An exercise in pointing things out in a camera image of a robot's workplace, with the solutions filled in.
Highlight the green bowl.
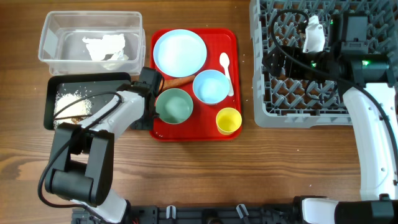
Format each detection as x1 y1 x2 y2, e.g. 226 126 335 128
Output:
155 88 193 124

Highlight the white napkin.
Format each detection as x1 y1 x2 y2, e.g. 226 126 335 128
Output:
82 34 129 61

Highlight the light blue bowl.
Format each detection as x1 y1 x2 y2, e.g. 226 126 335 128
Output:
193 70 230 105

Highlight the white rice pile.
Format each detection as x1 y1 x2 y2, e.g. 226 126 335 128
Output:
53 91 93 129

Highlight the yellow plastic cup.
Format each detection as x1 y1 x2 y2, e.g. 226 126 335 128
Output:
216 108 243 135

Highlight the brown food scrap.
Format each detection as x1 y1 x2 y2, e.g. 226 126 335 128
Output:
62 116 85 124

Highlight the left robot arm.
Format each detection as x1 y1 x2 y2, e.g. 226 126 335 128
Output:
37 67 165 223

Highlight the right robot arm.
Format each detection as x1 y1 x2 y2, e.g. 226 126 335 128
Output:
262 12 397 223

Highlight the grey dishwasher rack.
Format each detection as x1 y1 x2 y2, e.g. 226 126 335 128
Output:
249 0 397 128

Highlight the black waste tray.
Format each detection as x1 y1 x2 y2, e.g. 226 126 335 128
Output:
44 73 131 130

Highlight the orange carrot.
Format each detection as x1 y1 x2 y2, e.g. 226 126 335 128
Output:
160 75 195 91

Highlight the large light blue plate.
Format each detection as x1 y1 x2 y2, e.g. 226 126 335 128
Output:
152 29 207 78

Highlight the red serving tray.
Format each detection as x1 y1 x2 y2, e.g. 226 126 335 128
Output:
149 28 241 142

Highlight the white plastic spoon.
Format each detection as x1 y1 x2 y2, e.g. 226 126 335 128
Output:
220 52 234 96

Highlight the clear plastic bin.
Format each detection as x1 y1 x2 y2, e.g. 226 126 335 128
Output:
38 11 146 75

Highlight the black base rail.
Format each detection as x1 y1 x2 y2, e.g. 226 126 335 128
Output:
71 203 299 224

